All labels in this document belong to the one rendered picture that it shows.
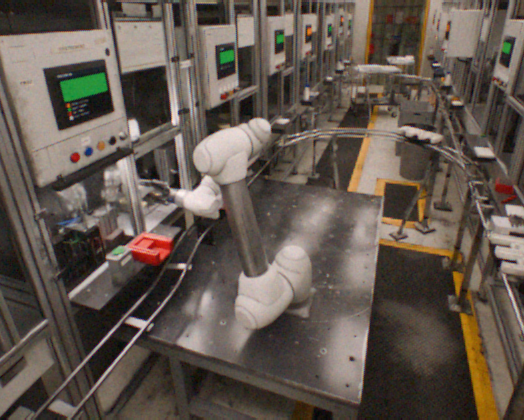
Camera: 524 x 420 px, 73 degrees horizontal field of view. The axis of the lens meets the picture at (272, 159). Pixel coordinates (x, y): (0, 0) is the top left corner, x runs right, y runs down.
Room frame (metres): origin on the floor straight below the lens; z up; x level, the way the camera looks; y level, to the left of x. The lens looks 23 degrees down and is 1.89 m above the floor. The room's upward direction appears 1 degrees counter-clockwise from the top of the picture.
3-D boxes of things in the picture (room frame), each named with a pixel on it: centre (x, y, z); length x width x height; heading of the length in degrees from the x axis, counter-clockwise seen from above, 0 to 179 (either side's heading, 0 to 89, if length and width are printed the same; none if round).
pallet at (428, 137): (2.95, -1.30, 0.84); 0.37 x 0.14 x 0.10; 39
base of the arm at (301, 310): (1.24, -0.09, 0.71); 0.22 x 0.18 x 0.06; 161
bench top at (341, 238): (1.64, -0.03, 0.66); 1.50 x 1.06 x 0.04; 161
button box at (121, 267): (1.12, 0.61, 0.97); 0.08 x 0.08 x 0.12; 71
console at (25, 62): (1.24, 0.78, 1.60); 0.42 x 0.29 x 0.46; 161
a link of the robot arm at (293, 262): (1.21, -0.08, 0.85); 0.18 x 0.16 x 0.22; 142
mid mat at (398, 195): (3.27, -1.35, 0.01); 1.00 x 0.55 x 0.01; 161
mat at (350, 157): (5.85, -1.46, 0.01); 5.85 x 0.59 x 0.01; 161
